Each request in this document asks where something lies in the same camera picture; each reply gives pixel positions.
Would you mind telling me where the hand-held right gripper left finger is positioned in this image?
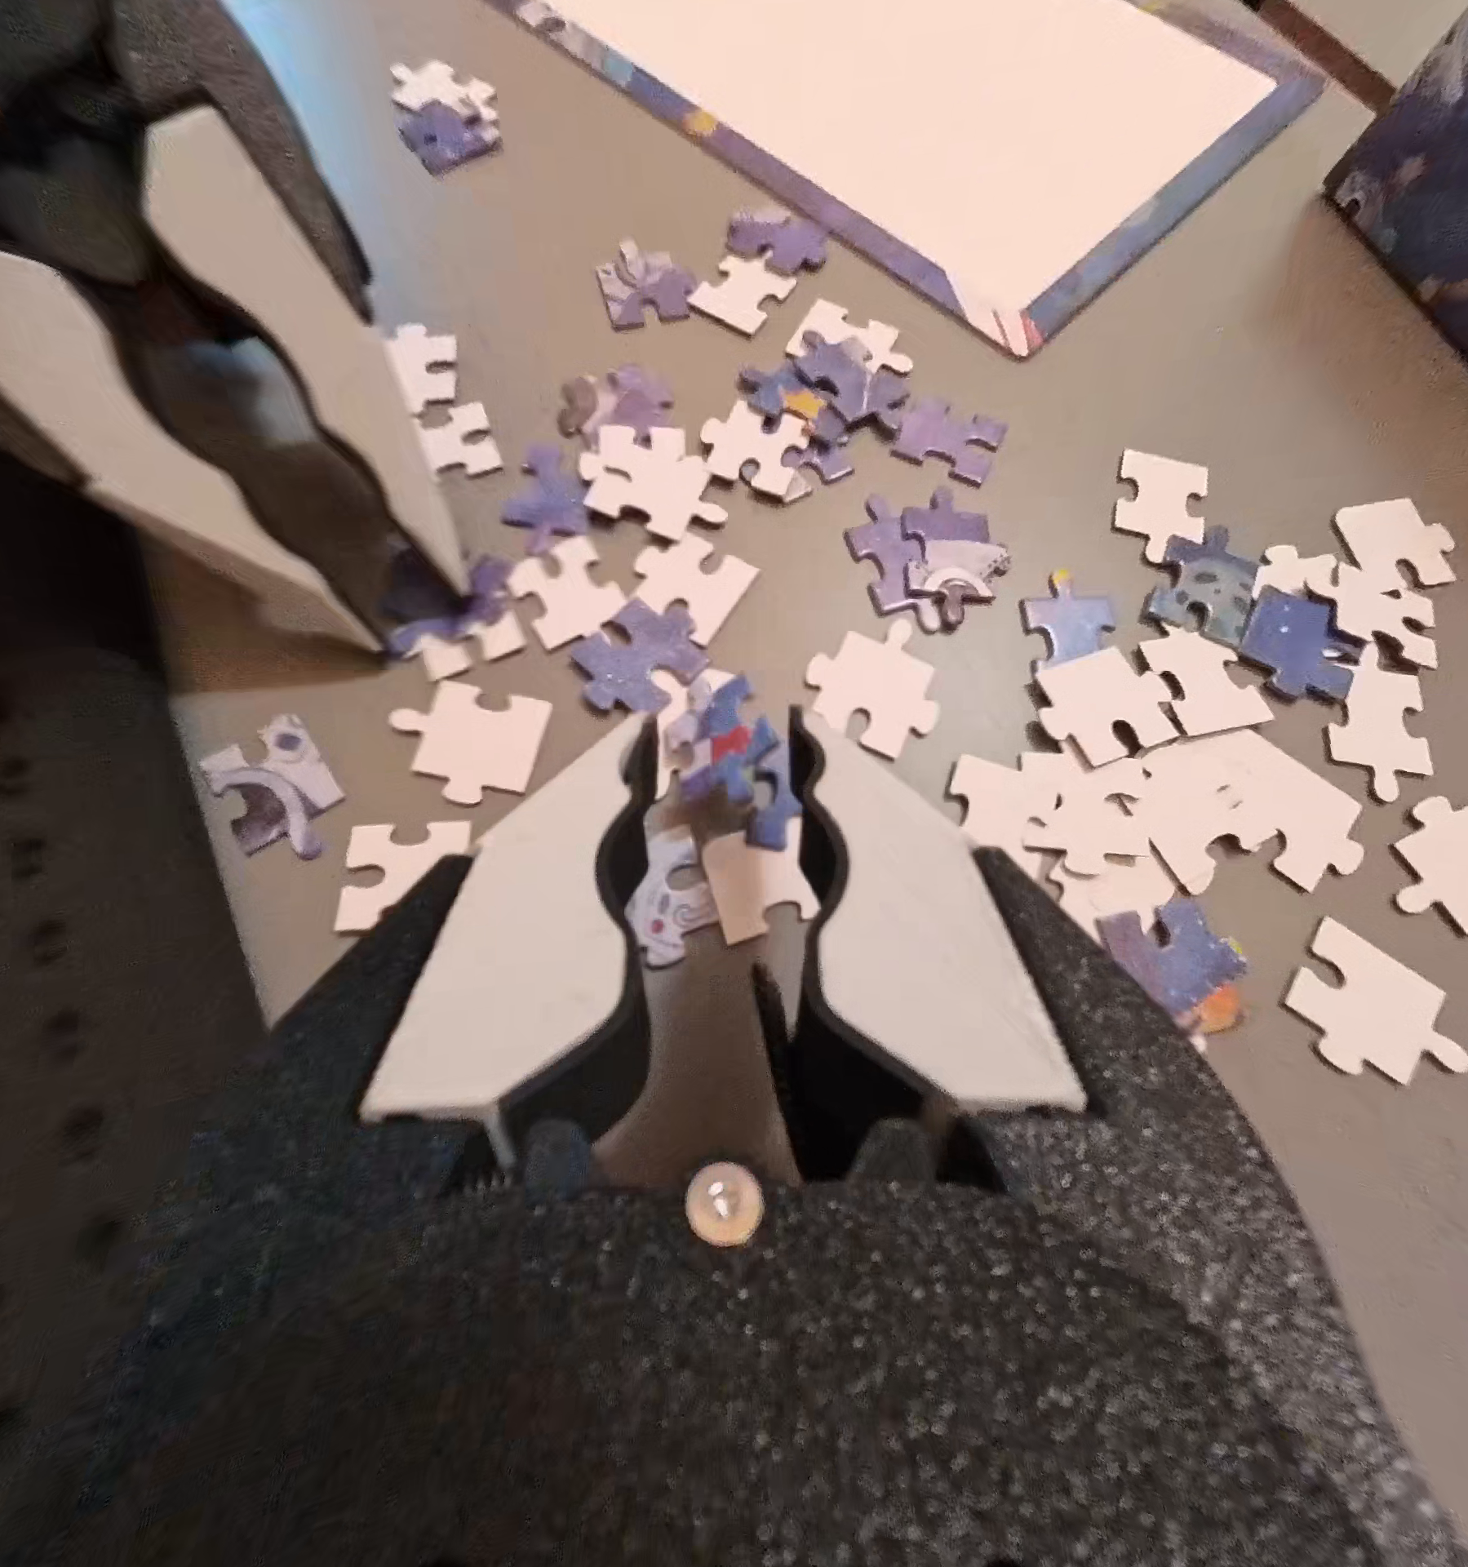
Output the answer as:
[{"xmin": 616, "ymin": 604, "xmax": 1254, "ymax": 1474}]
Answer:
[{"xmin": 360, "ymin": 713, "xmax": 662, "ymax": 1168}]

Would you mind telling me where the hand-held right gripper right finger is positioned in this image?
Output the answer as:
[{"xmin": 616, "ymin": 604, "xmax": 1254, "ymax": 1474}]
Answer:
[{"xmin": 790, "ymin": 705, "xmax": 1092, "ymax": 1116}]

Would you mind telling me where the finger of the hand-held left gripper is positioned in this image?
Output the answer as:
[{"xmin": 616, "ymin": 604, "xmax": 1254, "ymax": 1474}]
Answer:
[
  {"xmin": 143, "ymin": 102, "xmax": 467, "ymax": 591},
  {"xmin": 0, "ymin": 237, "xmax": 389, "ymax": 654}
]

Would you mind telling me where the dark blue red-marked puzzle piece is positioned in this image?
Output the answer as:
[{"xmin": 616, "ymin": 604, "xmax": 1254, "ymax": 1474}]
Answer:
[{"xmin": 668, "ymin": 675, "xmax": 803, "ymax": 851}]

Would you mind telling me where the pile of puzzle pieces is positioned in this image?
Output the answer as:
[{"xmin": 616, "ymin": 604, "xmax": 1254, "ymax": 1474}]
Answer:
[{"xmin": 199, "ymin": 58, "xmax": 1468, "ymax": 1085}]

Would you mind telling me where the purple print puzzle piece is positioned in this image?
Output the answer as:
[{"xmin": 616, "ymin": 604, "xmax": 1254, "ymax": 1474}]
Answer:
[{"xmin": 384, "ymin": 551, "xmax": 520, "ymax": 659}]

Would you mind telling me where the black perforated pad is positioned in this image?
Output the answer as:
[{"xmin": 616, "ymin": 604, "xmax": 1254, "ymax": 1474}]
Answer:
[{"xmin": 0, "ymin": 417, "xmax": 276, "ymax": 1508}]

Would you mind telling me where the white puzzle tray blue rim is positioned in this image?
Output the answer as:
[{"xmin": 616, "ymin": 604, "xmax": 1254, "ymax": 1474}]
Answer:
[{"xmin": 482, "ymin": 0, "xmax": 1330, "ymax": 361}]

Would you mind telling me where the space and ocean print box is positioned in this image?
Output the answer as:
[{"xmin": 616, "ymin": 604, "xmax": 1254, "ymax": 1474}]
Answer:
[{"xmin": 1323, "ymin": 0, "xmax": 1468, "ymax": 418}]

